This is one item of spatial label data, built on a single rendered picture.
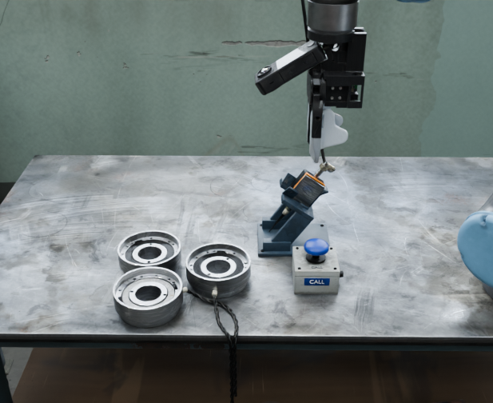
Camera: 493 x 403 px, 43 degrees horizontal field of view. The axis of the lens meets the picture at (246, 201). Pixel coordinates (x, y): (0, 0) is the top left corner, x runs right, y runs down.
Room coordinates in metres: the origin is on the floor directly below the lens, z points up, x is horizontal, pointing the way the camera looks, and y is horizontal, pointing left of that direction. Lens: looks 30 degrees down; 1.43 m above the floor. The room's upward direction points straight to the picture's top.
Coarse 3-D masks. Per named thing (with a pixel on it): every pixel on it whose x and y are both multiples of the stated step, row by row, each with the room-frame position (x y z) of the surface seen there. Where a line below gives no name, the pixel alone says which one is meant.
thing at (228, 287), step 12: (192, 252) 0.86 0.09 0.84; (204, 252) 0.87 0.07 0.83; (216, 252) 0.87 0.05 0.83; (228, 252) 0.87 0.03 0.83; (240, 252) 0.87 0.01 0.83; (192, 264) 0.84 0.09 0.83; (204, 264) 0.84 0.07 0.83; (216, 264) 0.85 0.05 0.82; (228, 264) 0.85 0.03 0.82; (192, 276) 0.80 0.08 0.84; (216, 276) 0.81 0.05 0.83; (240, 276) 0.80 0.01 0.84; (204, 288) 0.79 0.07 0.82; (216, 288) 0.78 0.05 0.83; (228, 288) 0.78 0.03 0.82; (240, 288) 0.80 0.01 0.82
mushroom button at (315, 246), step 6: (312, 240) 0.84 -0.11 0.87; (318, 240) 0.84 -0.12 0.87; (306, 246) 0.83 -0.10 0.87; (312, 246) 0.82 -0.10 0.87; (318, 246) 0.82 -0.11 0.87; (324, 246) 0.83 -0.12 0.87; (306, 252) 0.82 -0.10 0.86; (312, 252) 0.82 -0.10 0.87; (318, 252) 0.82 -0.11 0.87; (324, 252) 0.82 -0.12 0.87
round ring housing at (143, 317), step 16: (128, 272) 0.80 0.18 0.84; (144, 272) 0.81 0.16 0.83; (160, 272) 0.81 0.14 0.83; (144, 288) 0.78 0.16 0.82; (160, 288) 0.78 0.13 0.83; (176, 288) 0.79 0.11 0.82; (144, 304) 0.74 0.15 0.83; (176, 304) 0.74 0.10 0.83; (128, 320) 0.72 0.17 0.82; (144, 320) 0.71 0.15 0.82; (160, 320) 0.72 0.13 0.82
